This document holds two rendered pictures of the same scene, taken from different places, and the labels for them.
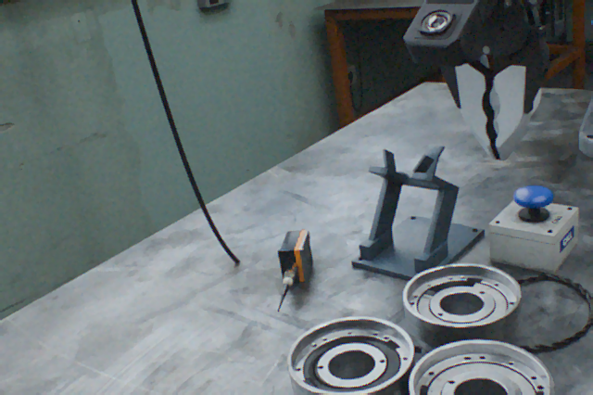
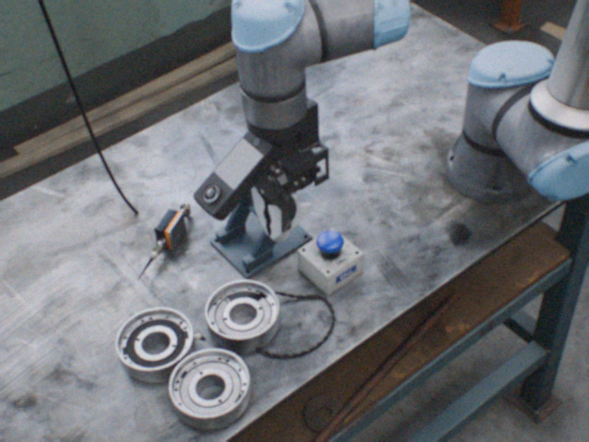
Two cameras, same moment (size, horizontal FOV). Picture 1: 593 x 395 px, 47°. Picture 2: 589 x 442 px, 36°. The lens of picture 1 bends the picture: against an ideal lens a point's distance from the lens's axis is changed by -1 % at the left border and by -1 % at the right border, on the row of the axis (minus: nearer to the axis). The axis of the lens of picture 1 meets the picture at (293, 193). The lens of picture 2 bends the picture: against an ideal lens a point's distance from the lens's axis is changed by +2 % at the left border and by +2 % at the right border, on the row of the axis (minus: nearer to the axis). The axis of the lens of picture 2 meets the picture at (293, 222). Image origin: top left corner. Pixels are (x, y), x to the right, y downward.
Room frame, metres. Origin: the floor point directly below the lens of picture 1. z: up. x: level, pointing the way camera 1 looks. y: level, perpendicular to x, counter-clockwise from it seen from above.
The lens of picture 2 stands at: (-0.22, -0.36, 1.81)
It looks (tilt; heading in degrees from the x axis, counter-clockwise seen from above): 46 degrees down; 11
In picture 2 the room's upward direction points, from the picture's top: 4 degrees counter-clockwise
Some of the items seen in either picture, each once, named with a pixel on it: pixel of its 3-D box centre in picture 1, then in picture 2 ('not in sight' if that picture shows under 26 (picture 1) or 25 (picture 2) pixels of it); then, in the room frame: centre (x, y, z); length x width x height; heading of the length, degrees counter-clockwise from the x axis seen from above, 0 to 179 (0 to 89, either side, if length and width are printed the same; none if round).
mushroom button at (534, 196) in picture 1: (534, 211); (329, 249); (0.64, -0.25, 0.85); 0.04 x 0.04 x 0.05
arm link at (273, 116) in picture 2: not in sight; (272, 97); (0.57, -0.19, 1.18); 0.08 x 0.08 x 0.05
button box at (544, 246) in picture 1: (536, 230); (333, 259); (0.64, -0.25, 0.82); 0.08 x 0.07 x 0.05; 137
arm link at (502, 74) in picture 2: not in sight; (509, 92); (0.88, -0.49, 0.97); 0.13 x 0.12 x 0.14; 28
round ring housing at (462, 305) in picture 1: (461, 311); (243, 317); (0.53, -0.13, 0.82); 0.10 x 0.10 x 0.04
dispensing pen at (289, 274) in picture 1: (289, 267); (161, 239); (0.66, 0.02, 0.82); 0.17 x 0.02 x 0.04; 166
